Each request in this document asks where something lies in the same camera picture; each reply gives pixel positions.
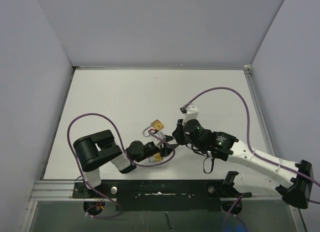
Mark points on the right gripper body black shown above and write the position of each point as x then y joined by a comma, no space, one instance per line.
183,138

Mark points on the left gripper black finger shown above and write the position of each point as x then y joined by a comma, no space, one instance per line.
168,138
163,151

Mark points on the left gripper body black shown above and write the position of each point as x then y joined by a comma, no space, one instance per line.
149,151

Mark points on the small brass padlock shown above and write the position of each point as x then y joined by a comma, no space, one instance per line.
155,158

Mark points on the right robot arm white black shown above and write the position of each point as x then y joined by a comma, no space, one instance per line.
292,181

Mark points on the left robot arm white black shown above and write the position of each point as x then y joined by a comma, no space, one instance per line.
97,149

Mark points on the long shackle brass padlock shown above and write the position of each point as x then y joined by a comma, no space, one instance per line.
155,125

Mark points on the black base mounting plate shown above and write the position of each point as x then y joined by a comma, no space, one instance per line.
161,195

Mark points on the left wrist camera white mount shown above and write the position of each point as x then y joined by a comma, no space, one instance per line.
157,137

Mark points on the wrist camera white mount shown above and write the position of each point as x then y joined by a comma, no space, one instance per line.
157,137
189,111

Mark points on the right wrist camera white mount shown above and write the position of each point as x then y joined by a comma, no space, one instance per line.
189,111

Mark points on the aluminium frame rail right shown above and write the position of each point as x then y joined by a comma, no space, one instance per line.
295,213

